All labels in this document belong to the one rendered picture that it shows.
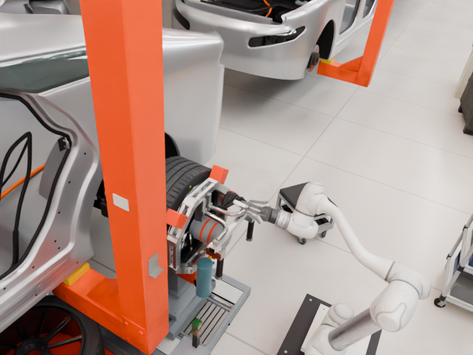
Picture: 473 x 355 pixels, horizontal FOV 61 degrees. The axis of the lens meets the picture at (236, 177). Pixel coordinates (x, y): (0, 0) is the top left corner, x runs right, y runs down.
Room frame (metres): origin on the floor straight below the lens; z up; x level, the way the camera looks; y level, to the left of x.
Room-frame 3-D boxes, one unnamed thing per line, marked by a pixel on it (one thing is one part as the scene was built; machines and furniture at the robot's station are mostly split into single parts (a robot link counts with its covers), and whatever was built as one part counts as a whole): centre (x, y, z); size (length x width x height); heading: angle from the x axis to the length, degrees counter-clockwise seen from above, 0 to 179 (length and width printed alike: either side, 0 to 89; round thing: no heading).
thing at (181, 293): (1.74, 0.33, 0.32); 0.40 x 0.30 x 0.28; 154
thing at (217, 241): (1.52, 0.11, 1.03); 0.19 x 0.18 x 0.11; 64
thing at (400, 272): (1.21, -0.81, 1.08); 0.18 x 0.14 x 0.13; 57
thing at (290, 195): (2.71, -0.63, 0.17); 0.43 x 0.36 x 0.34; 30
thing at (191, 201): (1.67, 0.17, 0.85); 0.54 x 0.07 x 0.54; 154
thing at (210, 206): (1.70, 0.02, 1.03); 0.19 x 0.18 x 0.11; 64
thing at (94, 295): (1.32, 0.67, 0.69); 0.52 x 0.17 x 0.35; 64
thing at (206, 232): (1.64, 0.11, 0.85); 0.21 x 0.14 x 0.14; 64
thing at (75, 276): (1.39, 0.83, 0.71); 0.14 x 0.14 x 0.05; 64
